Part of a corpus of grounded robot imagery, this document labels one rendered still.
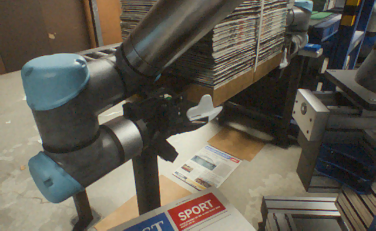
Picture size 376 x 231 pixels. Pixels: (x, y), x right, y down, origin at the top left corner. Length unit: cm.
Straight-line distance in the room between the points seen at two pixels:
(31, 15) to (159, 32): 349
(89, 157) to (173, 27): 20
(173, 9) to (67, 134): 20
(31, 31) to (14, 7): 30
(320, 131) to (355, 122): 8
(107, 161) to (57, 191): 7
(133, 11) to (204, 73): 25
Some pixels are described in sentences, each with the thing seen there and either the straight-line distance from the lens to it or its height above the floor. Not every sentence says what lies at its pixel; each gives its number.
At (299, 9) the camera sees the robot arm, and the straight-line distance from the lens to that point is 107.
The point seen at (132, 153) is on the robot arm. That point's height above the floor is 81.
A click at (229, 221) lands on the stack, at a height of 83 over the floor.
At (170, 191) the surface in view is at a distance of 147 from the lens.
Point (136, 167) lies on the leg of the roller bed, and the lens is 68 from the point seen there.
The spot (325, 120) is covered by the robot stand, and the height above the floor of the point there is 75.
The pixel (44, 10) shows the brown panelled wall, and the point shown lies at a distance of 385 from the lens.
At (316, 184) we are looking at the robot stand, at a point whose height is 54.
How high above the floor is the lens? 107
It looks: 28 degrees down
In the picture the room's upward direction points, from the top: straight up
